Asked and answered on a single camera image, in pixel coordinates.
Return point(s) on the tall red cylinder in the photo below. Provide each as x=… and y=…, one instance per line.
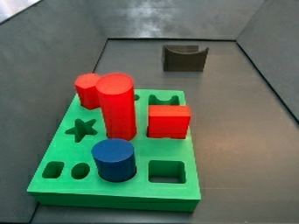
x=116, y=98

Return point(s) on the red hexagonal block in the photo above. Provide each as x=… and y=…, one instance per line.
x=86, y=91

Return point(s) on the blue cylinder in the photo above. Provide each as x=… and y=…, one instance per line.
x=113, y=156

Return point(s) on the red square block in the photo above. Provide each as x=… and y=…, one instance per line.
x=168, y=121

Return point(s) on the green shape sorter board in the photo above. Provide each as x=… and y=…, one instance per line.
x=90, y=171

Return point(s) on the black curved fixture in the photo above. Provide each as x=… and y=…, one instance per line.
x=182, y=58

